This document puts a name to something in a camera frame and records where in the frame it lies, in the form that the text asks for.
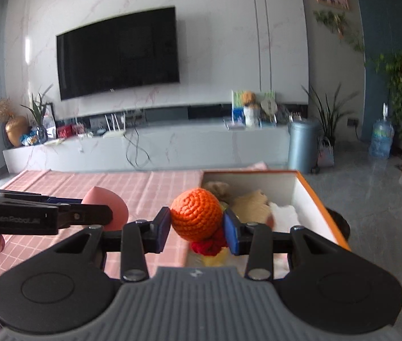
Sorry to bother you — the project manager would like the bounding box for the white gift bag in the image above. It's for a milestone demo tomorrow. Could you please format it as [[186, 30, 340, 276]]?
[[316, 136, 335, 167]]

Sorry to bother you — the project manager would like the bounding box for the brown scouring sponge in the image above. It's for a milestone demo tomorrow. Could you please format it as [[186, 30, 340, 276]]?
[[231, 190, 273, 226]]

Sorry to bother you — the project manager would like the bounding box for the brown towel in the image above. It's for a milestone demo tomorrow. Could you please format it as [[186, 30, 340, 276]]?
[[202, 181, 234, 203]]

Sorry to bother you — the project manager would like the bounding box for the trailing vine plant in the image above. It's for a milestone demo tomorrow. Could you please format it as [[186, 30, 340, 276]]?
[[366, 49, 402, 146]]

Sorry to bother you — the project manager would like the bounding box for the blue water bottle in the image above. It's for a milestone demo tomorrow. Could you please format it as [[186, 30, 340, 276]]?
[[368, 103, 395, 160]]

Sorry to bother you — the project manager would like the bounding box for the long-leaf potted plant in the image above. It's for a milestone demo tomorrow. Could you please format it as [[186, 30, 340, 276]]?
[[302, 83, 360, 146]]

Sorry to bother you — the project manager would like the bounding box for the hanging green vine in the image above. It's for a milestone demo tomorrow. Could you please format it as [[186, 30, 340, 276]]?
[[312, 9, 365, 54]]

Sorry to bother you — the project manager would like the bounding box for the round fan ornament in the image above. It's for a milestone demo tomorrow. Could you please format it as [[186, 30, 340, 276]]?
[[259, 99, 278, 123]]

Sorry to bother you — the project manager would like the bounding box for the black cable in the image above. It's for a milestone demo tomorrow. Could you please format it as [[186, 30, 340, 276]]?
[[125, 129, 152, 168]]

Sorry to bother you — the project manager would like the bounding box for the brown teddy bear plush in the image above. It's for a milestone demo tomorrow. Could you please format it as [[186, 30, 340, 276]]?
[[241, 91, 259, 108]]

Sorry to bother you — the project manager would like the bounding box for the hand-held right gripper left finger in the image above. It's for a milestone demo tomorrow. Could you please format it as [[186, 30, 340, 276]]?
[[59, 206, 172, 284]]

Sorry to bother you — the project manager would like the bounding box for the black wall television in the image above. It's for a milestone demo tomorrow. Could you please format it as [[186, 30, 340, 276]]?
[[56, 6, 181, 101]]

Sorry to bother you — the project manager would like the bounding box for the green plant in glass vase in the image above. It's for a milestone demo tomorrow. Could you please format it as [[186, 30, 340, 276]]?
[[21, 84, 55, 145]]

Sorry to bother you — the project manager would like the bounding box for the dark round object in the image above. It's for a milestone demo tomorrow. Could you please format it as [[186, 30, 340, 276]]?
[[323, 207, 351, 246]]

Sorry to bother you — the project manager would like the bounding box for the orange red crocheted toy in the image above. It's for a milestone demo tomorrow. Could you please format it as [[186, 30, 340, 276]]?
[[170, 188, 229, 257]]

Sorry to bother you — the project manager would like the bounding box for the pink egg-shaped sponge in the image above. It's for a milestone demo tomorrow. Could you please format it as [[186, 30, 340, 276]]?
[[81, 186, 130, 233]]

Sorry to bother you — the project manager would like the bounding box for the grey round bin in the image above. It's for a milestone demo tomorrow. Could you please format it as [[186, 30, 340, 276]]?
[[288, 118, 324, 175]]

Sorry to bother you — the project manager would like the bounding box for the green blue painting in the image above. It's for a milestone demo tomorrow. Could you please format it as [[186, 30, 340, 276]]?
[[231, 90, 276, 127]]

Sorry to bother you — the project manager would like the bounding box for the orange cardboard box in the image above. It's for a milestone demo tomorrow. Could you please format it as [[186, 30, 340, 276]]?
[[185, 169, 351, 280]]

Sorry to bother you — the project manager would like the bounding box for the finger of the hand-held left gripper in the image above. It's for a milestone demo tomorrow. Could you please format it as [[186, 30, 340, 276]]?
[[58, 203, 114, 230], [41, 194, 81, 205]]

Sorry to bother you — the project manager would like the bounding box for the white tissue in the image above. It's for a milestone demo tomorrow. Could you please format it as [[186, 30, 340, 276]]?
[[270, 202, 301, 235]]

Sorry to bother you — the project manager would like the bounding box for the blue snack bag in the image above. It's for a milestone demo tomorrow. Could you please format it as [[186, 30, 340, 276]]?
[[21, 131, 40, 146]]

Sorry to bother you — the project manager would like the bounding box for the gold vase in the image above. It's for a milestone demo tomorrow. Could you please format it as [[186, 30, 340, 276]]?
[[0, 97, 32, 148]]

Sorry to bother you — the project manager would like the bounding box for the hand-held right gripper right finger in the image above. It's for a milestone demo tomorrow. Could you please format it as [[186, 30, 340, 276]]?
[[223, 209, 334, 281]]

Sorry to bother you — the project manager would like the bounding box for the yellow cloth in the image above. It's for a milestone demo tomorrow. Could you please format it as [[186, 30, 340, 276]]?
[[200, 252, 252, 268]]

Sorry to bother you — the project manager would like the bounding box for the white marble television console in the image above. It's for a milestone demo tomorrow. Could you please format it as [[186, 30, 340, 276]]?
[[3, 124, 292, 175]]

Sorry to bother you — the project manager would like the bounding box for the white router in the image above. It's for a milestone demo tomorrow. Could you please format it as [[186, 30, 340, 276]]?
[[102, 113, 127, 139]]

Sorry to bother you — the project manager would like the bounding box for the pink checked tablecloth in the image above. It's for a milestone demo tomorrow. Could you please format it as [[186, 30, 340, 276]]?
[[0, 161, 269, 282]]

